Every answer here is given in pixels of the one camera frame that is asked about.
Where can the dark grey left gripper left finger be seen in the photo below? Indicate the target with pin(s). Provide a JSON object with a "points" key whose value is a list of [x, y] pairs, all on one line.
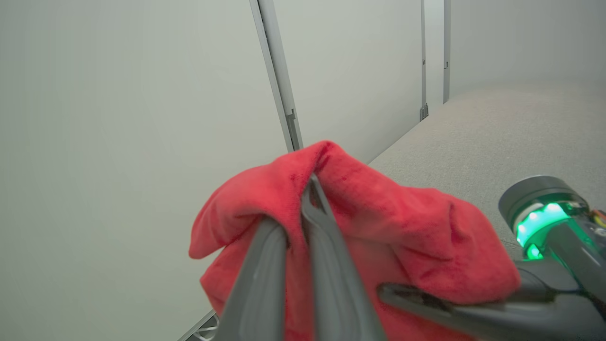
{"points": [[260, 284]]}

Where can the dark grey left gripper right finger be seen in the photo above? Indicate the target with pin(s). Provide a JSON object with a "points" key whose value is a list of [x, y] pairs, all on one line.
{"points": [[336, 284]]}

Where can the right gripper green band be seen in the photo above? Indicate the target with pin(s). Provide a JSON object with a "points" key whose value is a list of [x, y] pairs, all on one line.
{"points": [[573, 284]]}

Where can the red fleece clothing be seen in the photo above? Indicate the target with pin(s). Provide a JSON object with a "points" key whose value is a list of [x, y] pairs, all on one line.
{"points": [[402, 227]]}

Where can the grey fabric sofa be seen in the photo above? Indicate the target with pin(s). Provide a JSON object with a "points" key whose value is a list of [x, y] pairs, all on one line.
{"points": [[497, 142]]}

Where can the large white partition panel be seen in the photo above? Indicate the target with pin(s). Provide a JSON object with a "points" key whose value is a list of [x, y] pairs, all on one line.
{"points": [[118, 142]]}

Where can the white partition panel grey frame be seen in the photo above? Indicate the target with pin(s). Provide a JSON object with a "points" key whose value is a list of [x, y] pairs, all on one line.
{"points": [[521, 42], [360, 71]]}

